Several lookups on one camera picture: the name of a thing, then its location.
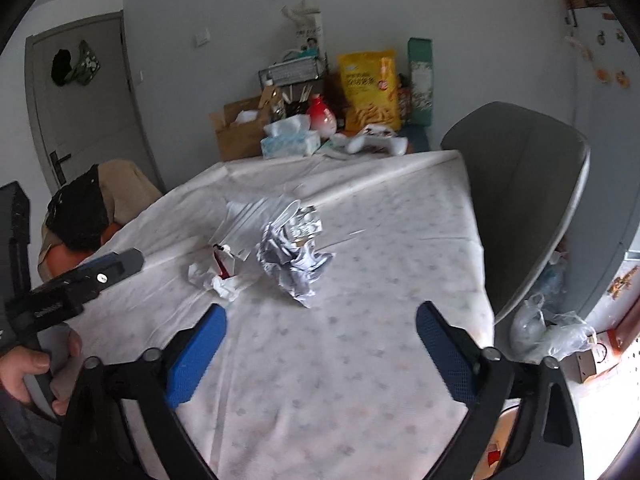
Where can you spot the clear plastic bag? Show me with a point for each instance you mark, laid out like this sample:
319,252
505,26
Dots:
545,332

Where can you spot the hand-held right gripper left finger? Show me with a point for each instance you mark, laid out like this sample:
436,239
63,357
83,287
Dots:
195,355

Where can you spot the silver foil wrapper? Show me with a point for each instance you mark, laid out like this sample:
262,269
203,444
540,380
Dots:
295,270

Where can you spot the black garment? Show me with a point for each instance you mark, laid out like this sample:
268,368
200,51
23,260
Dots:
80,210

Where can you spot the tall green box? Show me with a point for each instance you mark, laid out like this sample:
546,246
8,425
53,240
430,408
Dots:
421,80

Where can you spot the white tissue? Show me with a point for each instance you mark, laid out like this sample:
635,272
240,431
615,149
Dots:
222,287

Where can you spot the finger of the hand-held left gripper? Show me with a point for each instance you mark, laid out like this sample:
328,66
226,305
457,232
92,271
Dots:
107,270

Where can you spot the clear plastic wrapper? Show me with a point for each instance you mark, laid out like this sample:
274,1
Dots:
245,225

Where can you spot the white game controller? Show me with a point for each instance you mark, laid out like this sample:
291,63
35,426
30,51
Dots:
372,141

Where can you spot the dark chopstick holder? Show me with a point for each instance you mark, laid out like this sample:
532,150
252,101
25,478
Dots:
297,106

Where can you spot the green patterned bag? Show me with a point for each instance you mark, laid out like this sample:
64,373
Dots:
87,65

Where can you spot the orange cushion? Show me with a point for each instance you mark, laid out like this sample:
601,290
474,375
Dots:
62,257

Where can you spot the red and white bottle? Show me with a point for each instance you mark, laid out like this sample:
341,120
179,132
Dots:
321,116

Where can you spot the grey door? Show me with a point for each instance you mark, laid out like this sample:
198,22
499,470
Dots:
100,125

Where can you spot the grey upholstered chair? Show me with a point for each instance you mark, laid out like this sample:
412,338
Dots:
520,185

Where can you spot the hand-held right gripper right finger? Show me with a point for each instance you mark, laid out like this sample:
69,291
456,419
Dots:
445,355

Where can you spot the silver blister pack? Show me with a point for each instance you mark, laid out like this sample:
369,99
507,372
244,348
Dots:
305,222

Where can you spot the orange and white box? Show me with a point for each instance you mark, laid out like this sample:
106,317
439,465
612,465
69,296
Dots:
600,355

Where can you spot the red snack packet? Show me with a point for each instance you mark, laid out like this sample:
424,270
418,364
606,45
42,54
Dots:
404,97

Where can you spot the white light switch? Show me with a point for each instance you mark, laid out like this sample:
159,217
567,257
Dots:
202,38

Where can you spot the round trash bin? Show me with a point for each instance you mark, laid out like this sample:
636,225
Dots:
500,432

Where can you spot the black hat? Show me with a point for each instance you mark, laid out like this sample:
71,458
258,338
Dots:
62,67

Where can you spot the white fridge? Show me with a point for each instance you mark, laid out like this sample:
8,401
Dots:
605,160

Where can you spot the beige chair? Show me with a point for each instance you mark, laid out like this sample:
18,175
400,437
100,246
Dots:
130,180

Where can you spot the open cardboard box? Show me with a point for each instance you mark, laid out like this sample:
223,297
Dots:
240,140

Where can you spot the blue tissue box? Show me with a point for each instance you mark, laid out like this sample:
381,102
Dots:
290,142

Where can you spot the cooking oil bottle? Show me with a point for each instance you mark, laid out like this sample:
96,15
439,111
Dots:
274,100

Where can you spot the orange fridge sticker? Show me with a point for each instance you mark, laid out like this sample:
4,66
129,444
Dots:
622,285

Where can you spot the orange fridge magnet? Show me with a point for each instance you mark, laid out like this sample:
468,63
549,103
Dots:
602,75
622,78

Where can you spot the yellow snack bag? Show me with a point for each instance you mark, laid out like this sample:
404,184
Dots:
370,90

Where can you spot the person's left hand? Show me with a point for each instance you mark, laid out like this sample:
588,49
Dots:
22,365

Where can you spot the red and white packet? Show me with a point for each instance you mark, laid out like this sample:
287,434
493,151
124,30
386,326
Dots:
222,262

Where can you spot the bluish plastic bag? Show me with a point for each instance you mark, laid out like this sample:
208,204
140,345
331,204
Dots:
552,280

